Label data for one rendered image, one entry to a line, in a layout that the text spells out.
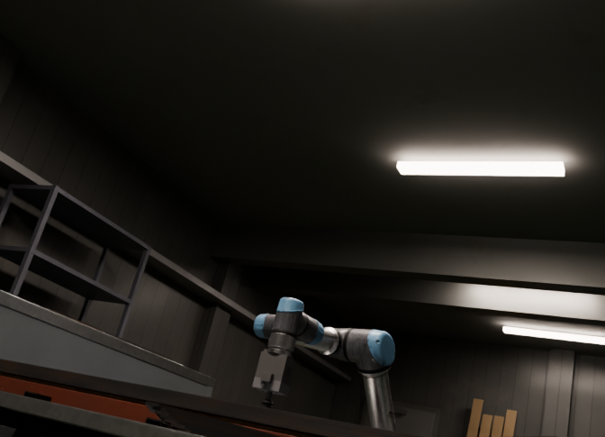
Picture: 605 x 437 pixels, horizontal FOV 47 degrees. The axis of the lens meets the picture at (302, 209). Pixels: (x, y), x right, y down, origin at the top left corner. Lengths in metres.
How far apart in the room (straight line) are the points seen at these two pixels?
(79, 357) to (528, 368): 8.38
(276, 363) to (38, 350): 0.85
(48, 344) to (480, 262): 4.78
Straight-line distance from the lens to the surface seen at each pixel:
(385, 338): 2.44
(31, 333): 2.45
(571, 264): 6.50
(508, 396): 10.34
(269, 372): 2.01
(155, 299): 7.17
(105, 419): 1.41
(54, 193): 5.26
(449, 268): 6.67
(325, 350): 2.44
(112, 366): 2.69
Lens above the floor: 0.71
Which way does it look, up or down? 21 degrees up
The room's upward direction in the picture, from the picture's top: 14 degrees clockwise
